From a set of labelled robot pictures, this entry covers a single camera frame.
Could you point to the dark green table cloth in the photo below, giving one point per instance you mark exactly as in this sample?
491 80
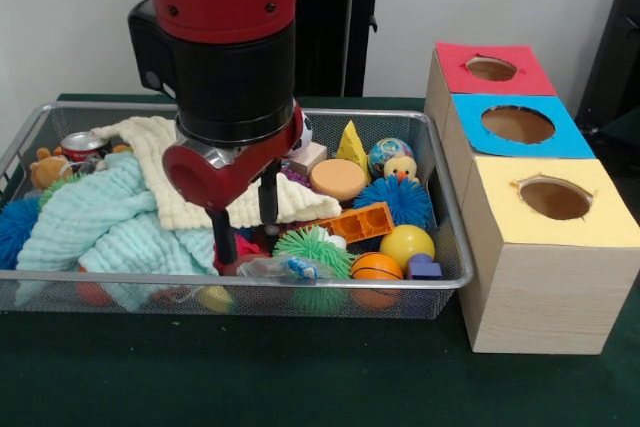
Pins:
250 377

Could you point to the blue spiky ball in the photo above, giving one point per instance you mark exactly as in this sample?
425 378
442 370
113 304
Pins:
400 202

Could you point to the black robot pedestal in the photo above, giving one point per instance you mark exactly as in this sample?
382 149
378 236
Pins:
350 22

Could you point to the globe print ball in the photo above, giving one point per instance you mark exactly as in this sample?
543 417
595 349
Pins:
390 154

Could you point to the orange foam disc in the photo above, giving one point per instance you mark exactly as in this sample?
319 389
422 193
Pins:
337 177

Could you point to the small orange basketball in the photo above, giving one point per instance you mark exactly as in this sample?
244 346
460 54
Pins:
377 267

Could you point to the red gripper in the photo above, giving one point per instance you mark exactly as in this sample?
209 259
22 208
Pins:
210 182

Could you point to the wooden box with three holes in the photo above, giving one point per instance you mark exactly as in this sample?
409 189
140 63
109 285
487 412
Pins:
545 297

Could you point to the black upright panel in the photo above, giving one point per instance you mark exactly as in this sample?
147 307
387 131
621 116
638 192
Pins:
615 47

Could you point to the shallow mesh bin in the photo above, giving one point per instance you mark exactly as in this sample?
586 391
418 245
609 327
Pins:
280 283

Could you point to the orange building brick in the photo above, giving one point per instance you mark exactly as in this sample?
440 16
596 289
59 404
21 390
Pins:
360 222

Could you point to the mint green waffle cloth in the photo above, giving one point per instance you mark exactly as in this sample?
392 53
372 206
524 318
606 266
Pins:
100 227

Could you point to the cream waffle cloth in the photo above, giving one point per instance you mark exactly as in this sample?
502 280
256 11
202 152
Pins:
150 157

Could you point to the yellow ball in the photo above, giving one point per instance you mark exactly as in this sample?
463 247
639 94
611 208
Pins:
407 244

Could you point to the green spiky ball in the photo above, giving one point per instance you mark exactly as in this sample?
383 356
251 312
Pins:
310 247

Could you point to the clear plastic packet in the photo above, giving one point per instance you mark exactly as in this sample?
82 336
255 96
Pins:
300 267

